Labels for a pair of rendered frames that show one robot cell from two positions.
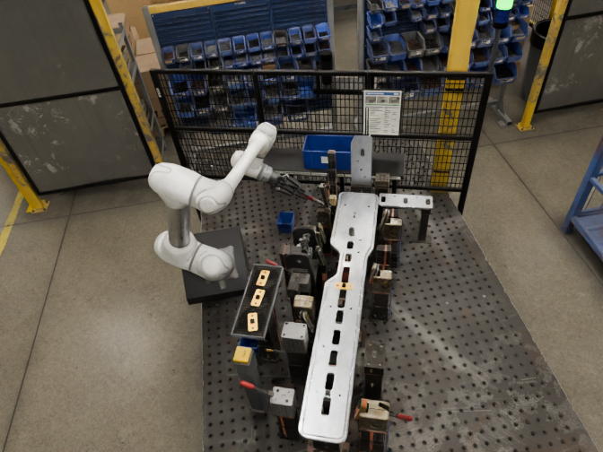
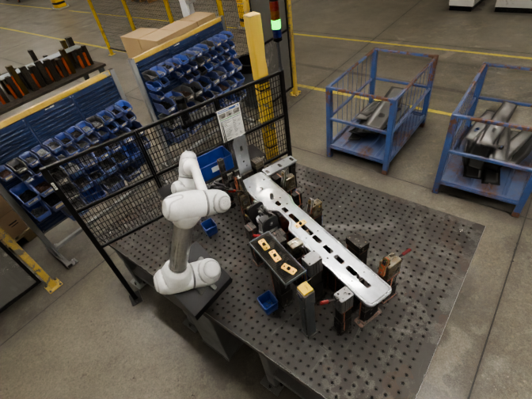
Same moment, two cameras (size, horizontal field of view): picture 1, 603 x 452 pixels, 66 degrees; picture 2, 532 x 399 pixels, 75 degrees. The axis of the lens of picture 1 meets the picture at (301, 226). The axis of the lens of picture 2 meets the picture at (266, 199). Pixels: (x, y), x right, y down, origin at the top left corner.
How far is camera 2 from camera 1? 107 cm
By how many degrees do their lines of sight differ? 30
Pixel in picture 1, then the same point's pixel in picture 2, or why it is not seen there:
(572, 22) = not seen: hidden behind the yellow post
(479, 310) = (357, 199)
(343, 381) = (357, 264)
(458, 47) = (260, 62)
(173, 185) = (192, 203)
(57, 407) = not seen: outside the picture
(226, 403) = (290, 348)
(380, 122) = (232, 129)
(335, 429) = (381, 287)
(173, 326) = (161, 370)
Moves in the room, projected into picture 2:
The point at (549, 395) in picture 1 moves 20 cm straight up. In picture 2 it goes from (420, 211) to (425, 191)
